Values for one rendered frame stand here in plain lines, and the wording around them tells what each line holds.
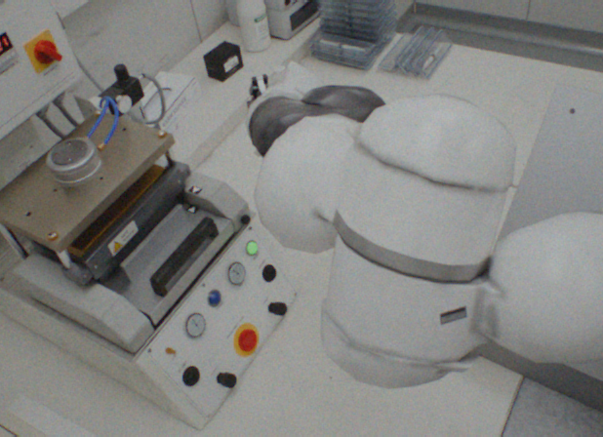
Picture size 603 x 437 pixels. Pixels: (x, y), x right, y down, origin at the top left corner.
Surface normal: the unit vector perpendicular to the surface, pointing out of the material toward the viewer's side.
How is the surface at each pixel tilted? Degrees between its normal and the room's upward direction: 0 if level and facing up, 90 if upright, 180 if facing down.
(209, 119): 0
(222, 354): 65
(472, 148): 57
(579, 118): 44
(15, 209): 0
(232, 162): 0
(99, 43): 90
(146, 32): 90
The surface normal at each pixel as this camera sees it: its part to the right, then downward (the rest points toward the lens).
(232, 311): 0.72, 0.00
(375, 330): -0.41, 0.29
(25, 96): 0.85, 0.31
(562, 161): -0.47, -0.04
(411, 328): 0.07, 0.44
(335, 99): 0.02, -0.33
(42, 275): -0.12, -0.68
